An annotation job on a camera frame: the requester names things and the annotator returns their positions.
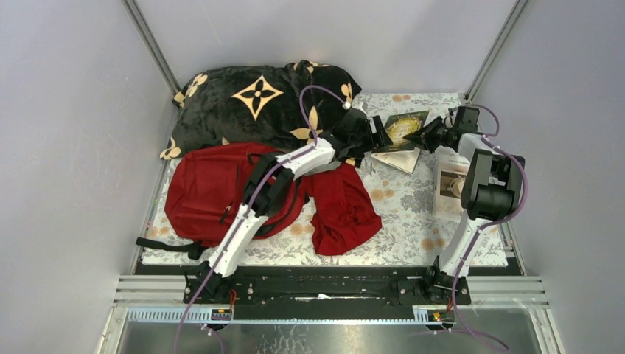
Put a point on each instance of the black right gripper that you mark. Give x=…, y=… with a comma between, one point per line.
x=422, y=137

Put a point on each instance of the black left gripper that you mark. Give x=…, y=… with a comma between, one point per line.
x=370, y=132

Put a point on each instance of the green dark cover book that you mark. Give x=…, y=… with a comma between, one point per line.
x=401, y=154

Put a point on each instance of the white beige cover book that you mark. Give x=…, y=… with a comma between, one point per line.
x=451, y=171

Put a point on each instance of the black floral plush blanket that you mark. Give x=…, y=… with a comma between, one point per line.
x=278, y=106

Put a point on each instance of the red student backpack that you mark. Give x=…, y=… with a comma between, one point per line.
x=204, y=195

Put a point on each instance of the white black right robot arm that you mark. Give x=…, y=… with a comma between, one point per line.
x=494, y=192

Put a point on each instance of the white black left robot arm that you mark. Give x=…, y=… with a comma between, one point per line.
x=270, y=182

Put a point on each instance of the red cloth garment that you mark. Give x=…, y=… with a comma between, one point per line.
x=344, y=213

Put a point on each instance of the floral patterned table mat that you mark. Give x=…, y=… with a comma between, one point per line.
x=410, y=236

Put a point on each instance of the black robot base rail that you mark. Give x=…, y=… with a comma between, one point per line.
x=325, y=293

